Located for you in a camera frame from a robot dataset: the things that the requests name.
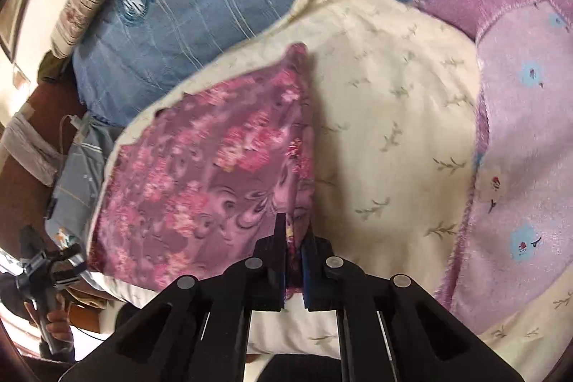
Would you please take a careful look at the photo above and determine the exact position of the lilac floral pajama top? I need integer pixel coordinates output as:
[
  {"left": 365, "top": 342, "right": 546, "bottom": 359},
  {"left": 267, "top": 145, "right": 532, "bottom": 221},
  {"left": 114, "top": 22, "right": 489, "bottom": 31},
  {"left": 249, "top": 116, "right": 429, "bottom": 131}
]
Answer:
[{"left": 414, "top": 0, "right": 573, "bottom": 333}]

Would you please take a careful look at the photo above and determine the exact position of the white charging cable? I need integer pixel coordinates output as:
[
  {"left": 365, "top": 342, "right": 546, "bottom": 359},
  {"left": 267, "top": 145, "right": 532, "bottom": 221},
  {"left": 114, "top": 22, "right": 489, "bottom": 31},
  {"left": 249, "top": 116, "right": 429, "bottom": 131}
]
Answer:
[{"left": 57, "top": 116, "right": 78, "bottom": 151}]

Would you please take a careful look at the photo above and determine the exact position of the small framed wall picture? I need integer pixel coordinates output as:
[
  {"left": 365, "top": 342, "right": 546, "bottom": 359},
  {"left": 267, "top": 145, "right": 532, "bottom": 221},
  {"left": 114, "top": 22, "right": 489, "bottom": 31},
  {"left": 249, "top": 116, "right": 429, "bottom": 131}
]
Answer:
[{"left": 11, "top": 62, "right": 31, "bottom": 91}]

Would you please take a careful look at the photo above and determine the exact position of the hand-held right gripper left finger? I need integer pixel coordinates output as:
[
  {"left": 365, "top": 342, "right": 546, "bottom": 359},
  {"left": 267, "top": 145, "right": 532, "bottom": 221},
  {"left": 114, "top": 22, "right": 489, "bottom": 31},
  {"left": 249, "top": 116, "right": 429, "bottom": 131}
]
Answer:
[{"left": 58, "top": 213, "right": 288, "bottom": 382}]

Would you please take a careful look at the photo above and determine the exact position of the dark green cloth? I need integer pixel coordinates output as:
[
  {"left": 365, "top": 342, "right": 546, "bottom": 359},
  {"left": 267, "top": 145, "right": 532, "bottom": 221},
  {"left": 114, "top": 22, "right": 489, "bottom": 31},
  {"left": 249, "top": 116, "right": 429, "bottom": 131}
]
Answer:
[{"left": 38, "top": 51, "right": 72, "bottom": 84}]

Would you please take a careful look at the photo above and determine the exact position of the white floral bed sheet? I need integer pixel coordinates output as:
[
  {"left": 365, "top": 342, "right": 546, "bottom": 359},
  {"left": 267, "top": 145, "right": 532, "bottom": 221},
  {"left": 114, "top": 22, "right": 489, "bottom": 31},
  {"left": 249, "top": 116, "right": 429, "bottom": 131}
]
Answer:
[{"left": 87, "top": 0, "right": 573, "bottom": 365}]

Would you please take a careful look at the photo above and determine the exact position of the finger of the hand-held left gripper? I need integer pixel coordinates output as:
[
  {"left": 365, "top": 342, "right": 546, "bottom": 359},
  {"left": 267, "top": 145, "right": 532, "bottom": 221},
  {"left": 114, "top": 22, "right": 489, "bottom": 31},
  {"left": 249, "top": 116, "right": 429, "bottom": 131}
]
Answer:
[{"left": 54, "top": 245, "right": 86, "bottom": 276}]

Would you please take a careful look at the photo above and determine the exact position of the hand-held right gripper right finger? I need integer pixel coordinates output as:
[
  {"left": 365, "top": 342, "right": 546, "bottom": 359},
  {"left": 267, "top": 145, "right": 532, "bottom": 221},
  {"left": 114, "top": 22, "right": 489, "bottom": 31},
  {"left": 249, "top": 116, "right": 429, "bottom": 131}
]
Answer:
[{"left": 301, "top": 230, "right": 524, "bottom": 382}]

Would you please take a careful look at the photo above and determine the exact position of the person's left hand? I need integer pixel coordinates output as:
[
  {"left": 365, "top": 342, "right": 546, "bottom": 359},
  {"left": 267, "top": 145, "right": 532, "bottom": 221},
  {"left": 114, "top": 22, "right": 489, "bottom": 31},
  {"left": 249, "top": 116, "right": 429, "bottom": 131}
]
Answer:
[{"left": 44, "top": 308, "right": 75, "bottom": 343}]

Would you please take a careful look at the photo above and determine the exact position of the maroon floral shirt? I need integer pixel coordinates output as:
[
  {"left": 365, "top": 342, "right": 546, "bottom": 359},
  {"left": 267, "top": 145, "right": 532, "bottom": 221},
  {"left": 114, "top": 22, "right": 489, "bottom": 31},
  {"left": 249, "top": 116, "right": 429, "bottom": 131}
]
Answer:
[{"left": 87, "top": 43, "right": 316, "bottom": 293}]

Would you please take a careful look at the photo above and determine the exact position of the grey cloth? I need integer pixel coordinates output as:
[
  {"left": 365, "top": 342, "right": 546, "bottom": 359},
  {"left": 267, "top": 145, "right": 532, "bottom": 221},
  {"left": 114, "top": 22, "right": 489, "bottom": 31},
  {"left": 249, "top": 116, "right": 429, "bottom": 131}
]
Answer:
[{"left": 0, "top": 113, "right": 63, "bottom": 186}]

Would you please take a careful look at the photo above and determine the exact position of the grey star logo blanket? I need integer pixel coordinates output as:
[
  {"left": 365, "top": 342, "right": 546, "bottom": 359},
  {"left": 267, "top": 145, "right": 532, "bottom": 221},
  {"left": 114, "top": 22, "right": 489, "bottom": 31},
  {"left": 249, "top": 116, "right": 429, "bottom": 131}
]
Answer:
[{"left": 47, "top": 116, "right": 130, "bottom": 257}]

